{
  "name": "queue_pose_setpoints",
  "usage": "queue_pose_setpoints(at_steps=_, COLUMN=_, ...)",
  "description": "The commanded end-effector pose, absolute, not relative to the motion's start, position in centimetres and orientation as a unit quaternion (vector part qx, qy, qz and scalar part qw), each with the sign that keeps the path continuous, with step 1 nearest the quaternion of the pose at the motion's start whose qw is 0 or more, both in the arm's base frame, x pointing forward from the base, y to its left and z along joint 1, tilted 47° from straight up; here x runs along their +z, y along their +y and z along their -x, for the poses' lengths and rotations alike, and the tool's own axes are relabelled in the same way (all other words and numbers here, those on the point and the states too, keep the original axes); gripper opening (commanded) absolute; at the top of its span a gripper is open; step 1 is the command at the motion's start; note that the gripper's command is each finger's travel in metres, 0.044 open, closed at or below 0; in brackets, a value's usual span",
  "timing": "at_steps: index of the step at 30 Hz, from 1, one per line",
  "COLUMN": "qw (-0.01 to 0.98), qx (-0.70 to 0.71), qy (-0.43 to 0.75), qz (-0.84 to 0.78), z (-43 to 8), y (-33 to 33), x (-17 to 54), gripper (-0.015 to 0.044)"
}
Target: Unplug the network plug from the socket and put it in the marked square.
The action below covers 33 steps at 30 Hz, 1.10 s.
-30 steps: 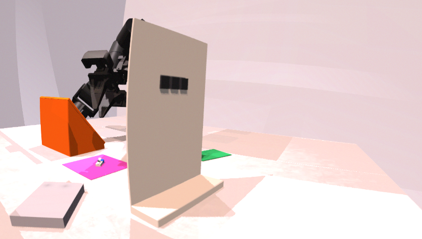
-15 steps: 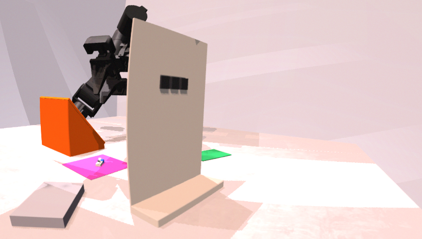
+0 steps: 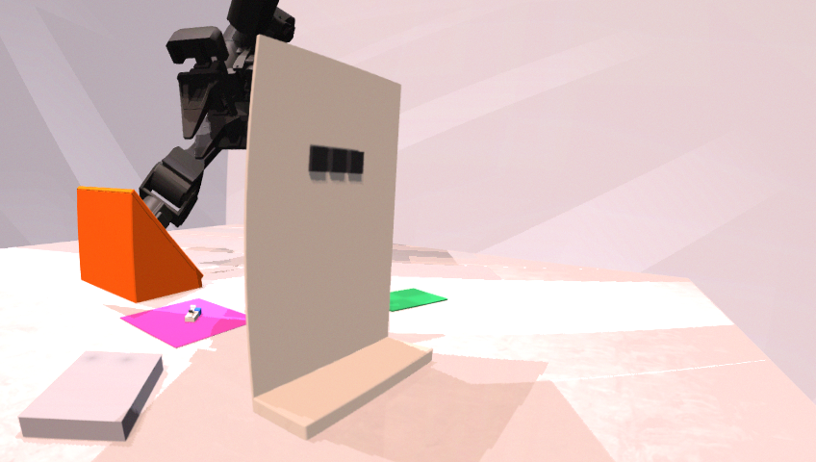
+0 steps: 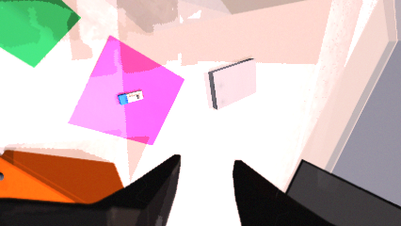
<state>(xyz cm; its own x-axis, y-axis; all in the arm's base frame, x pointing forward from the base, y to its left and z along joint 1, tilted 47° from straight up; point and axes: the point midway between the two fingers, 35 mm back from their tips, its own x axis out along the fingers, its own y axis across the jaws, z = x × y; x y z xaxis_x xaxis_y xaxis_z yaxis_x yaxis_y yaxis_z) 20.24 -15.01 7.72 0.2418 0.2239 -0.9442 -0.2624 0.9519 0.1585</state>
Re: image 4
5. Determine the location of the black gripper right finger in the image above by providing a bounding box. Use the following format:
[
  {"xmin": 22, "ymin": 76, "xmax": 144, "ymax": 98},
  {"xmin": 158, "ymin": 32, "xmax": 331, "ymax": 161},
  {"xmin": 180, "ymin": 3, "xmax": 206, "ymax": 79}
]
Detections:
[{"xmin": 233, "ymin": 159, "xmax": 336, "ymax": 226}]

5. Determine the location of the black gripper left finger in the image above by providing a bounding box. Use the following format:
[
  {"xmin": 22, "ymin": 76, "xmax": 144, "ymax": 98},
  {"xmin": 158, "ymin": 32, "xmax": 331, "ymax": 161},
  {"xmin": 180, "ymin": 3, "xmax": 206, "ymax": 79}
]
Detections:
[{"xmin": 0, "ymin": 154, "xmax": 182, "ymax": 226}]

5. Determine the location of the beige panel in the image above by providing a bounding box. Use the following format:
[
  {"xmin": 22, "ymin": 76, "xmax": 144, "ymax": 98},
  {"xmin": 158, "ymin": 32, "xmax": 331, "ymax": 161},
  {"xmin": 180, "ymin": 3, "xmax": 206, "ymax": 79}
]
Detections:
[{"xmin": 221, "ymin": 0, "xmax": 306, "ymax": 15}]

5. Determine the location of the pink square zone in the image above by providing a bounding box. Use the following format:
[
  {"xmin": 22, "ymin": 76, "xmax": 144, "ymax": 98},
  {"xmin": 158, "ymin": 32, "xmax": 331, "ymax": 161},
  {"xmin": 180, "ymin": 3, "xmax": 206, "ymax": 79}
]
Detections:
[{"xmin": 68, "ymin": 36, "xmax": 184, "ymax": 145}]

